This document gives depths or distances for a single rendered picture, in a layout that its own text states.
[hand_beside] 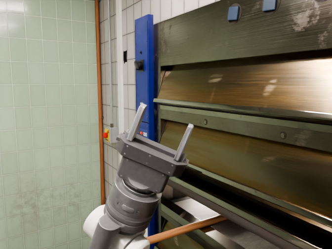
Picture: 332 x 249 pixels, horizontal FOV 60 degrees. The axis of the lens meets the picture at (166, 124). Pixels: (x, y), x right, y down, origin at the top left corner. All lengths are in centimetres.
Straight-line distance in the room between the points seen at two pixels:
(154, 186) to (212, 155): 68
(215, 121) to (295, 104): 36
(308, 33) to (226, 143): 47
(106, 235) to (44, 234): 193
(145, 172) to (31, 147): 177
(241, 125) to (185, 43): 46
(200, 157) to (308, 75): 54
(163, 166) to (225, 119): 64
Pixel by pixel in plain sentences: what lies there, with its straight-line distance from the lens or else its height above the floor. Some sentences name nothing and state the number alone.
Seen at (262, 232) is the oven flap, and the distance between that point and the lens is 85.
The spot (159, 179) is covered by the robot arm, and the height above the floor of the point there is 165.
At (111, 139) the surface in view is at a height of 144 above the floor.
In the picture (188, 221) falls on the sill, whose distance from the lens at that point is 140.
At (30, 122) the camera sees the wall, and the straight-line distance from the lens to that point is 218.
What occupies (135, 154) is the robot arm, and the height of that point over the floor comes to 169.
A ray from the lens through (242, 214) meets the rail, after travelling 89.
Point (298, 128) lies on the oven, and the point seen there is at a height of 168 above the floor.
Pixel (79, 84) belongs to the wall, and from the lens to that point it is 223.
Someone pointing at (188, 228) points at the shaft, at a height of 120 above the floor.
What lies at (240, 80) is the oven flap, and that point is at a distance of 103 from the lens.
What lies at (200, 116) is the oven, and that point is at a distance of 119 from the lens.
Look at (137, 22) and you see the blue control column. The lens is 164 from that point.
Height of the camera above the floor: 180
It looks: 8 degrees down
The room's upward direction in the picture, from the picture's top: straight up
